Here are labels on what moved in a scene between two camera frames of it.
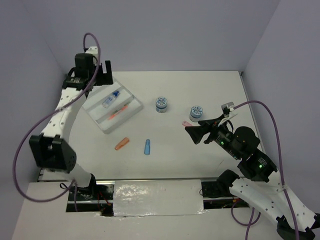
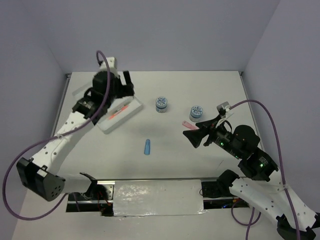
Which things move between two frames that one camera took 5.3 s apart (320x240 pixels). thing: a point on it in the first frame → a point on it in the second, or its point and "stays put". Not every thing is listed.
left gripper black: x=106 y=79 → x=125 y=90
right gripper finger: x=212 y=123 stays put
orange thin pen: x=124 y=107 stays put
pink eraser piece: x=186 y=123 stays put
